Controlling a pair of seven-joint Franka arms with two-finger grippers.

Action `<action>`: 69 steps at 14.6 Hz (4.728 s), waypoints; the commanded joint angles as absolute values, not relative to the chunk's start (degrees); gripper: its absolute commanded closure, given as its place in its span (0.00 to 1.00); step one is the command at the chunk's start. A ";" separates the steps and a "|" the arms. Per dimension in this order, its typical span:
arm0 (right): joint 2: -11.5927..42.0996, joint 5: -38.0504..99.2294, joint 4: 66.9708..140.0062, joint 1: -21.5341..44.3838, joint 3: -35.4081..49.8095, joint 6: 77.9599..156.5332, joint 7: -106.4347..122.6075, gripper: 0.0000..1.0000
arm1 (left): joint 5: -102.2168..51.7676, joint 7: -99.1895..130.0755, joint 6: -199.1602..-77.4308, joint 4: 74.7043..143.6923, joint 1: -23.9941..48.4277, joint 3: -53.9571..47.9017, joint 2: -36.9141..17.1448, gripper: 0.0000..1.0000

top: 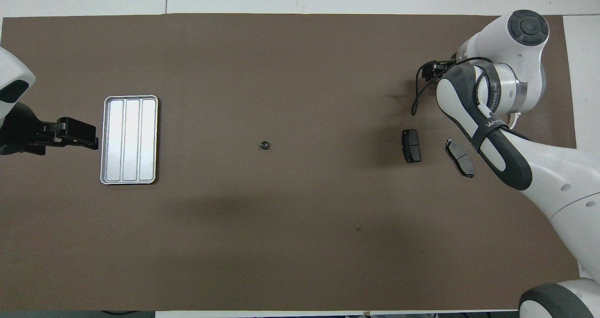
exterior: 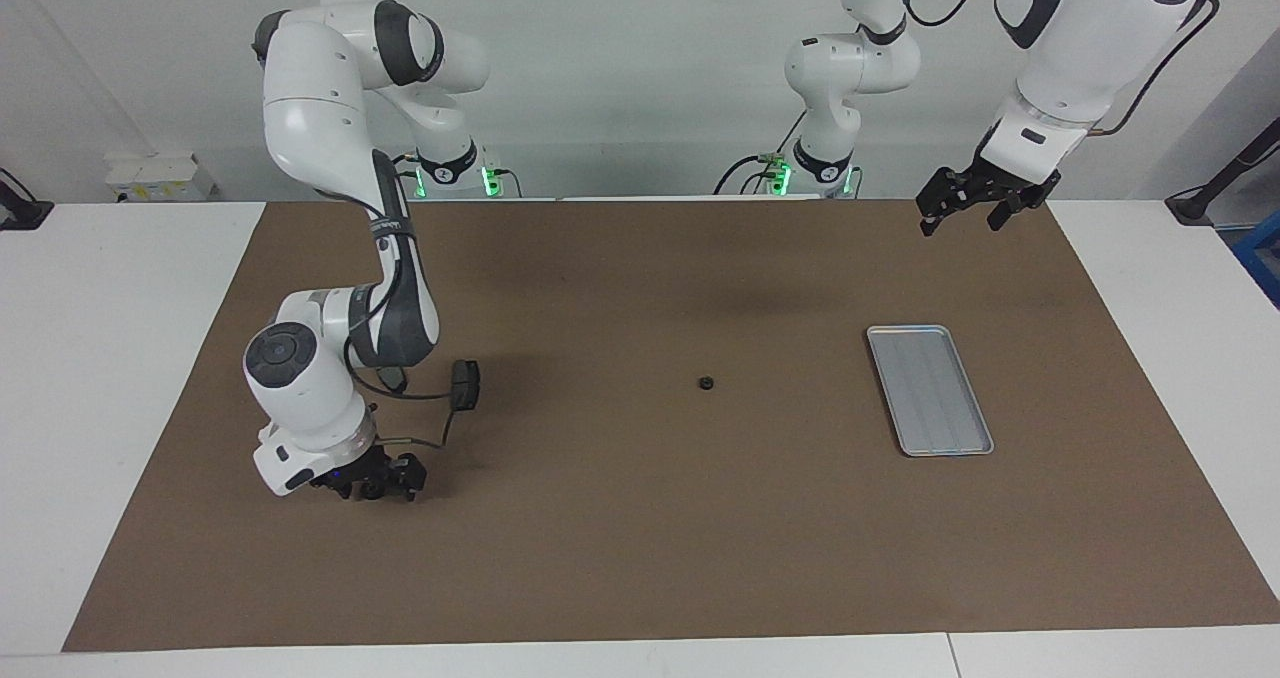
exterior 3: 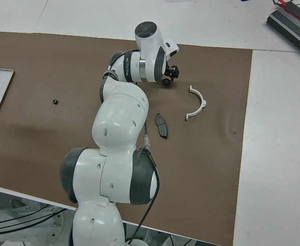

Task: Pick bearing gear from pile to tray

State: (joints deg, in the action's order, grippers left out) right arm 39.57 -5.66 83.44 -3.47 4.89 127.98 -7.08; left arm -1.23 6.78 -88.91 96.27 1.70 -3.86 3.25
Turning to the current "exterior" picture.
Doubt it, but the silver metal tray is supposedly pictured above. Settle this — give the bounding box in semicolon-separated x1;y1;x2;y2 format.
866;325;995;457

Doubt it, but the brown table mat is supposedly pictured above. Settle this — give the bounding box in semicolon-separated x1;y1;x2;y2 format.
62;198;1280;653

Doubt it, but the blue box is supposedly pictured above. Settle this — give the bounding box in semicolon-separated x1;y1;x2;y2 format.
1232;220;1280;309

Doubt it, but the white power strip box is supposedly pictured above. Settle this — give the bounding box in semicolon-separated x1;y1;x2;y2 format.
104;153;216;203

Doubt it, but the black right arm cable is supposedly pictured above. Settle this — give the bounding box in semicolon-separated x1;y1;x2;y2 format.
345;308;461;449

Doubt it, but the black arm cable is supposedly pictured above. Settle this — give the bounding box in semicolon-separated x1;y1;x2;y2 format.
345;308;461;449
890;0;1221;139

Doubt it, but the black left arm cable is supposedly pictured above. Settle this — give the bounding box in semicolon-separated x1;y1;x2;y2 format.
890;0;1221;139

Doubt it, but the black base cable with plug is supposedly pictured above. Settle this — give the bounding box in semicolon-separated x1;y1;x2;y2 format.
714;108;811;197

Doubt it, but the black clamp mount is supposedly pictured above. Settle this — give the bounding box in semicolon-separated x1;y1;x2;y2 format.
0;168;53;231

